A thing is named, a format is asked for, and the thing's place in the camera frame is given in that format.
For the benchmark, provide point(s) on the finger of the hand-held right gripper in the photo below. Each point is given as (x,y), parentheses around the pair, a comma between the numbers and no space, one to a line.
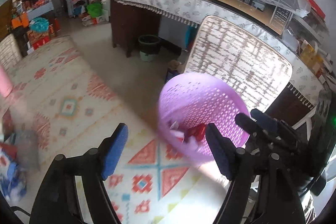
(244,120)
(263,118)

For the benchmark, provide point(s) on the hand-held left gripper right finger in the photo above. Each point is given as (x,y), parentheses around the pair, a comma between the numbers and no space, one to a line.
(219,153)

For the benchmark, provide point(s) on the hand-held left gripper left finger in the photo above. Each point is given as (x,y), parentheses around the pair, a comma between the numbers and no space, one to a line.
(115,150)

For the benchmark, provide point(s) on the red wrapper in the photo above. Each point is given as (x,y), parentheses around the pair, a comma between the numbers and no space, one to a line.
(197,132)

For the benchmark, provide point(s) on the white wrapper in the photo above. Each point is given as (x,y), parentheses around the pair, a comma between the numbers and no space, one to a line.
(175,133)

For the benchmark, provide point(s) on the purple plastic basket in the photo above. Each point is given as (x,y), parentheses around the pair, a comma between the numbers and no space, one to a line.
(199,98)

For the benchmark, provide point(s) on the clear grey plastic packet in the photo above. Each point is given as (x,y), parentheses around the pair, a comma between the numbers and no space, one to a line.
(26,148)

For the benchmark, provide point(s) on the blue white packet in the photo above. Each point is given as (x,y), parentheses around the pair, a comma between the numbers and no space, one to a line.
(10,176)

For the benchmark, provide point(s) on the geometric pattern tablecloth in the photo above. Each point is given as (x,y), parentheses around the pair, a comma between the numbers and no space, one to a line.
(78,98)

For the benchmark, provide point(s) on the woven patterned chair back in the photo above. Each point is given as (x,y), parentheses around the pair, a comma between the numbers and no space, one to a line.
(236,56)

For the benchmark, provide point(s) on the cardboard box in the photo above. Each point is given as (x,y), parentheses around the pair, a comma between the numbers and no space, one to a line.
(174,65)

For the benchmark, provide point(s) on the green bin with black bag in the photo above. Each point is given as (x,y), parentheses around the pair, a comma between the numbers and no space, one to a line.
(149,47)

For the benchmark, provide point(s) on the dark wooden table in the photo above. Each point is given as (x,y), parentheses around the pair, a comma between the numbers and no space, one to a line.
(131,27)

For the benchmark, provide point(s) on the pink bottle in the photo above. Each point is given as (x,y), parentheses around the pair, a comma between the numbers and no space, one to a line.
(4,82)

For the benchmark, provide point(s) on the stack of red gift boxes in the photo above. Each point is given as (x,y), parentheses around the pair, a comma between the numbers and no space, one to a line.
(39,37)

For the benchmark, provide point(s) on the leaf print tablecloth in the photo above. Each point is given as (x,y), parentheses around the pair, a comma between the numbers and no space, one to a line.
(170,3)

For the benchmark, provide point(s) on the green plastic bag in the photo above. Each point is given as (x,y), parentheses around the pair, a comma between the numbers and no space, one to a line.
(94,9)

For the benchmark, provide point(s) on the woven chair cushion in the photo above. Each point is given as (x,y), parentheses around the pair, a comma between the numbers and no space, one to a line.
(9,50)

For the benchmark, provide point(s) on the teal plastic basket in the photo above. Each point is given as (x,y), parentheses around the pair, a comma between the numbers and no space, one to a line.
(39,24)

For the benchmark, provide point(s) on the rolling storage rack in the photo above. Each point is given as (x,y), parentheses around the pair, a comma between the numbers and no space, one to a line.
(74,1)

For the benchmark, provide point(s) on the orange bag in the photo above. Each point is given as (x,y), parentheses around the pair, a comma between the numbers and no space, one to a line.
(19,21)

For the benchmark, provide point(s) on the white chair frame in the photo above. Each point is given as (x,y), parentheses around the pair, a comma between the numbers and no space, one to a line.
(305,119)

